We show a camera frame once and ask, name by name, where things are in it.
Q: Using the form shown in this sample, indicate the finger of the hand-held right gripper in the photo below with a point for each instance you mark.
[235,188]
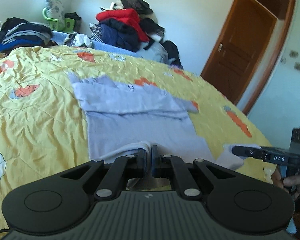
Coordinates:
[245,151]

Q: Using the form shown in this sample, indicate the stack of folded dark clothes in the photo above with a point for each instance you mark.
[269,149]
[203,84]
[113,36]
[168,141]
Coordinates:
[25,36]

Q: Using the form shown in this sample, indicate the lavender knit sweater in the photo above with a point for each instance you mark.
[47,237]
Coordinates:
[140,125]

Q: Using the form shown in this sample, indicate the wooden door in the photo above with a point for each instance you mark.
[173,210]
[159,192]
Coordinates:
[240,42]

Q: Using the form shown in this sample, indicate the black and white plastic bag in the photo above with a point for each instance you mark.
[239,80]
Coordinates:
[80,40]

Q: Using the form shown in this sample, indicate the pile of red and dark clothes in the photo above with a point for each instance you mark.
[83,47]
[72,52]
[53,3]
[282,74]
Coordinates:
[122,15]

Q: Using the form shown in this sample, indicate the green plastic chair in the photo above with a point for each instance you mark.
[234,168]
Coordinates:
[53,25]

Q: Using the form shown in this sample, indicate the clear plastic bag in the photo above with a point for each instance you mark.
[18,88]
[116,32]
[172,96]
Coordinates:
[152,52]

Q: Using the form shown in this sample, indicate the black and grey clothes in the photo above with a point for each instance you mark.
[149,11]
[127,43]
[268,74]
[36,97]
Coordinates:
[152,27]

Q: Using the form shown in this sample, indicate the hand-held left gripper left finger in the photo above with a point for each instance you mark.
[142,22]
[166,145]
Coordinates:
[141,163]

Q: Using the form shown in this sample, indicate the person's right hand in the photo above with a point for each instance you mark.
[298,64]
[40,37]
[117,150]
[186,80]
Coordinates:
[293,182]

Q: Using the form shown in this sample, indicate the black patterned garment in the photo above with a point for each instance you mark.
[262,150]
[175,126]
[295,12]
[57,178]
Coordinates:
[137,5]

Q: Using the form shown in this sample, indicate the blue blanket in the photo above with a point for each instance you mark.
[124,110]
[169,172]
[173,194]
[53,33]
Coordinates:
[107,47]

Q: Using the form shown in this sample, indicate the grey patterned pillow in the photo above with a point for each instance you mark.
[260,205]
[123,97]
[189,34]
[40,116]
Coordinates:
[56,8]

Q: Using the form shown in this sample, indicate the navy jacket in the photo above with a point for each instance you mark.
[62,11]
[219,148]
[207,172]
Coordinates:
[115,36]

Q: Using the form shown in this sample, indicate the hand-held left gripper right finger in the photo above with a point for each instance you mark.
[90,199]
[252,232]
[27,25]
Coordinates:
[155,162]

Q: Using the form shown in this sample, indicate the checked cloth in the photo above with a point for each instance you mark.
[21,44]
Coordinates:
[95,31]

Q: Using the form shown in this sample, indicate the grey flower wall sticker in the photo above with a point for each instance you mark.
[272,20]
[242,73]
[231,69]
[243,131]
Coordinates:
[293,54]

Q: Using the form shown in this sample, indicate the small black garment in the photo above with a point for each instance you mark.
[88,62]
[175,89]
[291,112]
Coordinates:
[73,17]

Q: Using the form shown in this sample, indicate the yellow printed quilt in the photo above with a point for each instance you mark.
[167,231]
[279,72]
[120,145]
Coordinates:
[40,105]

